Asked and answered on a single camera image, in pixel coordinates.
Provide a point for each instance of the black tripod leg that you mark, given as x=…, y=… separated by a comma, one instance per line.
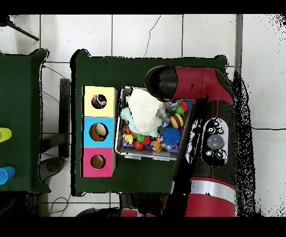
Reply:
x=22, y=31

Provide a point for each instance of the colourful knotted cloth toy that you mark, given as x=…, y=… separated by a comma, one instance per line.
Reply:
x=98, y=101

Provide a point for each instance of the tiger plush toy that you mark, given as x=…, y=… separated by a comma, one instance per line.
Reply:
x=126, y=129

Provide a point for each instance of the red ball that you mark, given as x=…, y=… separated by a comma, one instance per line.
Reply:
x=139, y=145

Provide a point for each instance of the wooden box with three holes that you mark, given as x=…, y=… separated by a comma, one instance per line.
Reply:
x=98, y=140

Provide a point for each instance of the yellow duck plush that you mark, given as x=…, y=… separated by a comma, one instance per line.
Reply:
x=128, y=138

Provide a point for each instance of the yellow-green cup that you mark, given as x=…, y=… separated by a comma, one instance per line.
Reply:
x=5, y=135

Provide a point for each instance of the colourful spiky caterpillar toy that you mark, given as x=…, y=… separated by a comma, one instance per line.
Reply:
x=141, y=137

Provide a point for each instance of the silver toy robot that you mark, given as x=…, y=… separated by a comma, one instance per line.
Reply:
x=162, y=113

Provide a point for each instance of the light blue cloth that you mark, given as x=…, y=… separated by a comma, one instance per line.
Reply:
x=125, y=114

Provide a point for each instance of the blue cup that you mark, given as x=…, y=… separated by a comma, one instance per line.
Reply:
x=6, y=174

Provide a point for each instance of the grey round floor base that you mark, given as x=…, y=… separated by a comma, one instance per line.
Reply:
x=52, y=166

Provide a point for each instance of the large blue spiky ball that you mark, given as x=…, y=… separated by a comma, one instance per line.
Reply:
x=171, y=136

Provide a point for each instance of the dark green side table cloth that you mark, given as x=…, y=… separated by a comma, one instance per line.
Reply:
x=20, y=100

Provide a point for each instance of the shallow silver mesh bin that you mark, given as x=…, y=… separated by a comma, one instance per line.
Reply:
x=138, y=154

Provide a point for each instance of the cream yellow cloth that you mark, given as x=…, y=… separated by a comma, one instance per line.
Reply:
x=143, y=109

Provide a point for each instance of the brown teddy plush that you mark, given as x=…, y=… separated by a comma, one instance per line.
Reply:
x=156, y=145

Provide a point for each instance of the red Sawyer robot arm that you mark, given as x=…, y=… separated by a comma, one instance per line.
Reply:
x=194, y=82

